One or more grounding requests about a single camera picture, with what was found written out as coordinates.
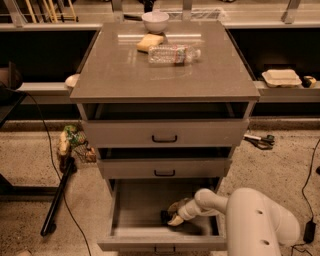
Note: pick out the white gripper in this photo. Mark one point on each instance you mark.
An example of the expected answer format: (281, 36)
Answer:
(187, 212)

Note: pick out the dark rxbar chocolate bar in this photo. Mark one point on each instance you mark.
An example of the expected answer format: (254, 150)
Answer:
(166, 217)

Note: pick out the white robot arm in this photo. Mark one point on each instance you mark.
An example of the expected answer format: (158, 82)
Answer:
(255, 224)

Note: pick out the bottom grey drawer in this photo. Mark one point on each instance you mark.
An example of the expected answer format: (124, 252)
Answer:
(134, 223)

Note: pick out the grey drawer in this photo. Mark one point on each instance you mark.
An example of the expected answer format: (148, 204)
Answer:
(165, 124)
(134, 223)
(164, 162)

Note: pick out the middle grey drawer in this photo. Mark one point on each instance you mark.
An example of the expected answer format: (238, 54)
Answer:
(164, 162)

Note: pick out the top grey drawer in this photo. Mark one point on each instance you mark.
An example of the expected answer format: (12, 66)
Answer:
(165, 124)

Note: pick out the grey drawer cabinet with counter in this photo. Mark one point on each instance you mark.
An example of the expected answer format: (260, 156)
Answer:
(115, 72)

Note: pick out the black pole on floor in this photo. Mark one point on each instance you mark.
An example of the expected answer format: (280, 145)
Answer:
(49, 225)

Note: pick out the clear plastic water bottle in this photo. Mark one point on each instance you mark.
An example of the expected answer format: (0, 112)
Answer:
(173, 54)

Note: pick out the white takeout container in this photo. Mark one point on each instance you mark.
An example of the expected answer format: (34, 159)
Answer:
(281, 78)

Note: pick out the white plate on ledge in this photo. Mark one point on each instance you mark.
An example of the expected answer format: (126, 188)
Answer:
(72, 80)

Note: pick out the yellow sponge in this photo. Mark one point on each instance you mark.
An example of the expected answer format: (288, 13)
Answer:
(148, 41)

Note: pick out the yellow tape measure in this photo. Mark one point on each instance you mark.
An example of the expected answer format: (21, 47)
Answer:
(308, 82)

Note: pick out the white bowl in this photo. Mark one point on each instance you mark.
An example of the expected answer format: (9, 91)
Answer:
(155, 21)

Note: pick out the wire basket with groceries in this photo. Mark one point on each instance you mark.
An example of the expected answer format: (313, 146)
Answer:
(71, 140)

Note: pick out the black power adapter with cable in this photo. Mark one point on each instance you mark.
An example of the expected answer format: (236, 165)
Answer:
(310, 226)

